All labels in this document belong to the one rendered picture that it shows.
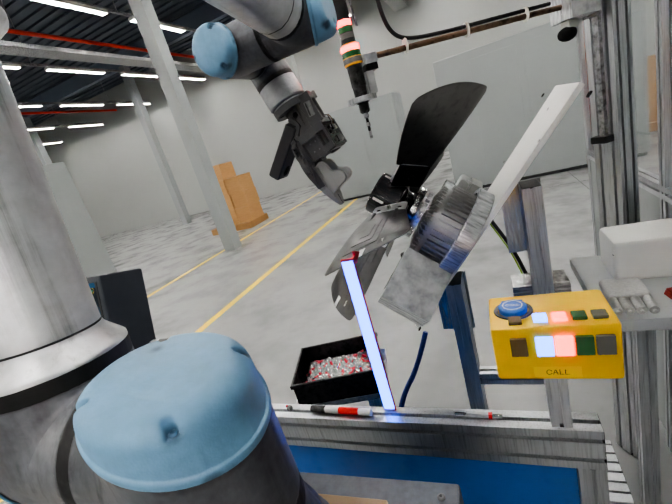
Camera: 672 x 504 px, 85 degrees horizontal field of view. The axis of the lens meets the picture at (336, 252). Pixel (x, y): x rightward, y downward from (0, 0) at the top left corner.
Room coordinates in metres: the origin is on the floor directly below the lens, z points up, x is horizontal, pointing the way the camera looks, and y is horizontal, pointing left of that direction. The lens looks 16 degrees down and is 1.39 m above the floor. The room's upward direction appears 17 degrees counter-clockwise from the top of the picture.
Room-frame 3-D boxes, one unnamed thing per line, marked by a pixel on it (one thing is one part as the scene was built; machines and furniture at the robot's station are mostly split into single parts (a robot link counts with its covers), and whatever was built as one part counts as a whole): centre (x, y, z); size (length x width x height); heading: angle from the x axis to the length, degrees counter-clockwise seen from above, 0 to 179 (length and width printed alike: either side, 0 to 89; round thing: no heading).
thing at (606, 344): (0.41, -0.31, 1.04); 0.02 x 0.01 x 0.03; 65
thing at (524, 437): (0.65, 0.08, 0.82); 0.90 x 0.04 x 0.08; 65
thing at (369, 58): (0.93, -0.17, 1.50); 0.09 x 0.07 x 0.10; 100
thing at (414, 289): (0.87, -0.17, 0.98); 0.20 x 0.16 x 0.20; 65
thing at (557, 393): (0.48, -0.28, 0.92); 0.03 x 0.03 x 0.12; 65
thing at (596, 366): (0.48, -0.28, 1.02); 0.16 x 0.10 x 0.11; 65
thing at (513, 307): (0.50, -0.24, 1.08); 0.04 x 0.04 x 0.02
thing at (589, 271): (0.80, -0.71, 0.85); 0.36 x 0.24 x 0.03; 155
